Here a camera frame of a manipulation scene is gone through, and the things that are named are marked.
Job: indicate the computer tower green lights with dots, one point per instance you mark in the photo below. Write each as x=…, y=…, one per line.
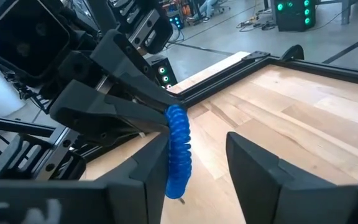
x=294, y=14

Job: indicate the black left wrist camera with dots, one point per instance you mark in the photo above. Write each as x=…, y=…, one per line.
x=26, y=37

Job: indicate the blue-lit electronic device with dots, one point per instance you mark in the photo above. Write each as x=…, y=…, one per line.
x=176, y=22

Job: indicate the black aluminium table frame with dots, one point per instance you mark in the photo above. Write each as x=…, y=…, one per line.
x=322, y=70

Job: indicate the person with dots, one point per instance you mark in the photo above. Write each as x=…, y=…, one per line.
x=207, y=7

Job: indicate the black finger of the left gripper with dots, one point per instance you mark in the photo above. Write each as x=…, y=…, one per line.
x=104, y=115
x=126, y=62

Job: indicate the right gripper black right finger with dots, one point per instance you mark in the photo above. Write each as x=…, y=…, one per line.
x=291, y=193

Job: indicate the small tower green lights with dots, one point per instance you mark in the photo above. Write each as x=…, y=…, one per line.
x=164, y=74

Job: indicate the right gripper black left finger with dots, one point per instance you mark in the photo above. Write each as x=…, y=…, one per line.
x=73, y=202

